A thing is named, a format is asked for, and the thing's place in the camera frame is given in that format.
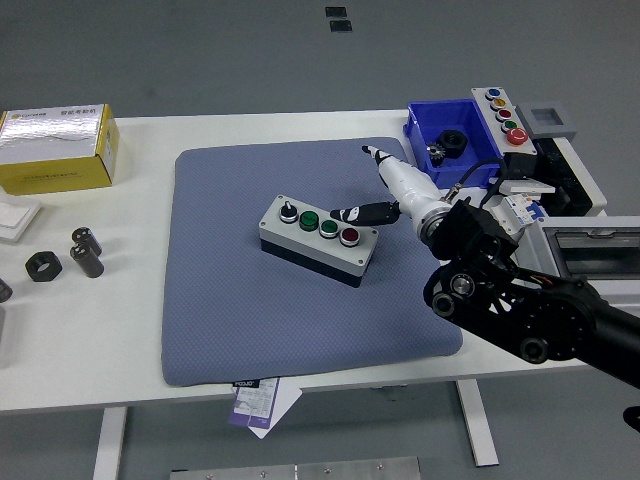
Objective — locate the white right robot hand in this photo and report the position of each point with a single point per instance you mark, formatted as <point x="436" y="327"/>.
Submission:
<point x="407" y="185"/>

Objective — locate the grey four-button control box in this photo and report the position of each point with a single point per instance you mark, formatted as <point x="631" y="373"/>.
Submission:
<point x="310" y="247"/>

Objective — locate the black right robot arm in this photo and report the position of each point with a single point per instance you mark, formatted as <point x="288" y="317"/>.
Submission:
<point x="540" y="310"/>

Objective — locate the white five-button control box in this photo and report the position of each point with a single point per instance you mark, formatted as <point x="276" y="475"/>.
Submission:
<point x="492" y="112"/>

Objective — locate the small metal gear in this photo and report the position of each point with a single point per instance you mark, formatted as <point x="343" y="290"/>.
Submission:
<point x="436" y="152"/>

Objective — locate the large black hex nut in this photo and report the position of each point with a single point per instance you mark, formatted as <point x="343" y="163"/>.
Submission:
<point x="452" y="142"/>
<point x="35" y="270"/>

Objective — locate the blue plastic bin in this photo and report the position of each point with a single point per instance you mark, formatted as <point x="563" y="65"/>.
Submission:
<point x="477" y="130"/>

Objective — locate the white circuit breaker blue lever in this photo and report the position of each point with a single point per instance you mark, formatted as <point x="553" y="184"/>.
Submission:
<point x="520" y="207"/>

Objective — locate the white distribution box clear cover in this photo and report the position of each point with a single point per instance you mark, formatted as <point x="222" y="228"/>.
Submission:
<point x="545" y="235"/>

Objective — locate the black machine block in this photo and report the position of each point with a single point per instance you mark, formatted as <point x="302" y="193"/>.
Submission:
<point x="565" y="175"/>

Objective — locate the black floor outlet cover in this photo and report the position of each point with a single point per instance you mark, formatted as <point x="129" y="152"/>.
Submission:
<point x="335" y="12"/>
<point x="340" y="26"/>

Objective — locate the white device housing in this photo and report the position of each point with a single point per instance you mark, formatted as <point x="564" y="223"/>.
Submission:
<point x="595" y="192"/>

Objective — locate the blue-grey padded mat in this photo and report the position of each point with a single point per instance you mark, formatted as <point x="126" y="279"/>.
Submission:
<point x="250" y="325"/>

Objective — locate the white paper card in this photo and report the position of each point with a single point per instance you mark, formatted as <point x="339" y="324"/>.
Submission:
<point x="287" y="400"/>

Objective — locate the white table leg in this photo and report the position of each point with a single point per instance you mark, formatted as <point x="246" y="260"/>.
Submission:
<point x="477" y="425"/>
<point x="109" y="445"/>

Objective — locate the purple white mat tag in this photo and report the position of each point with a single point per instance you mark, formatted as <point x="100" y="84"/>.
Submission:
<point x="250" y="407"/>

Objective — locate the grey metal floor plate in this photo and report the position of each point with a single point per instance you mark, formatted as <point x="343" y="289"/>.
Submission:
<point x="300" y="471"/>

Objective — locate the black cylinder capacitor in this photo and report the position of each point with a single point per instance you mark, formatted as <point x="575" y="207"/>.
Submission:
<point x="87" y="239"/>
<point x="87" y="262"/>

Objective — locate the yellow cardboard box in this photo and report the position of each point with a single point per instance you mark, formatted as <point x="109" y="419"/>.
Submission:
<point x="50" y="170"/>

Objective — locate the white plastic tray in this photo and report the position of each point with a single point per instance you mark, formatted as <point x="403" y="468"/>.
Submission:
<point x="15" y="217"/>

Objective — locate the white switch plate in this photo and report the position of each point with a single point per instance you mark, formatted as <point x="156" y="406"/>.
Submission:
<point x="530" y="187"/>

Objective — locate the grey square frame box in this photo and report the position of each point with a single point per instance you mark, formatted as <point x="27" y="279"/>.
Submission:
<point x="530" y="130"/>

